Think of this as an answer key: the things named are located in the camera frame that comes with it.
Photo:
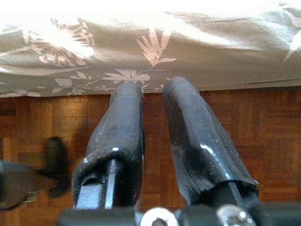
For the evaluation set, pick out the grey floral bed sheet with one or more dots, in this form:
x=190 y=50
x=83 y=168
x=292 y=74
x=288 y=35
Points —
x=117 y=51

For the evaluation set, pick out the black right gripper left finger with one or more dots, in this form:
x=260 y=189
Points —
x=117 y=131

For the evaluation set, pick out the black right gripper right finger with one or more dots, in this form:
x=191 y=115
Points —
x=195 y=141

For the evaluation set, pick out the robot right leg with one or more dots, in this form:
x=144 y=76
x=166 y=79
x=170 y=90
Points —
x=23 y=181

